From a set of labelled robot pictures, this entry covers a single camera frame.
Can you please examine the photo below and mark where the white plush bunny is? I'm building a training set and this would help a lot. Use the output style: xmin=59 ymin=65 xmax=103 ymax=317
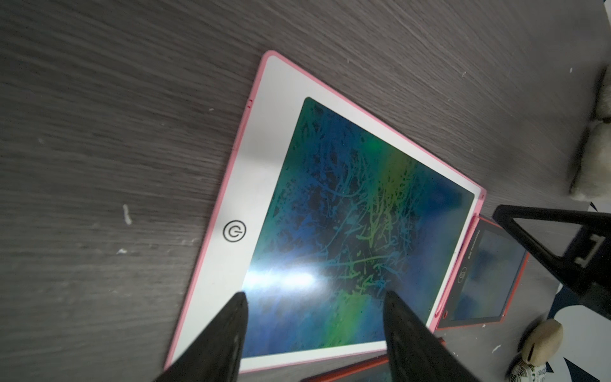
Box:
xmin=570 ymin=65 xmax=610 ymax=202

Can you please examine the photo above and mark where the red tablet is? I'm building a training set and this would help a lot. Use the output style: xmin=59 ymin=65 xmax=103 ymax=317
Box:
xmin=436 ymin=216 xmax=528 ymax=329

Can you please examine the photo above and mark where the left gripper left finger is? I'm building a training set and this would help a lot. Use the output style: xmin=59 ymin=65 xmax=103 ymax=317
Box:
xmin=156 ymin=292 xmax=248 ymax=381

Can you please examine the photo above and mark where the beige sponge block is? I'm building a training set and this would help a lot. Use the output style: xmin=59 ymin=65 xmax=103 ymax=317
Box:
xmin=520 ymin=318 xmax=564 ymax=367

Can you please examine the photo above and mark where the printed white pouch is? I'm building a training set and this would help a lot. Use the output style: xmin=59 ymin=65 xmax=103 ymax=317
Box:
xmin=506 ymin=361 xmax=547 ymax=382

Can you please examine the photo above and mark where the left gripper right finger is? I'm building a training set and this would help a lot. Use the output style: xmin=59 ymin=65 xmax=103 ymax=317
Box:
xmin=383 ymin=291 xmax=477 ymax=382

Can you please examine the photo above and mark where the pink white writing tablet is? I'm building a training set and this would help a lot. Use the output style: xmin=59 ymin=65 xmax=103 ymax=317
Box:
xmin=167 ymin=51 xmax=486 ymax=373

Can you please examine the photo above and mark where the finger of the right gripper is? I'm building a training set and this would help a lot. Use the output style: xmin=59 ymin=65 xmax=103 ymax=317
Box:
xmin=493 ymin=205 xmax=610 ymax=319

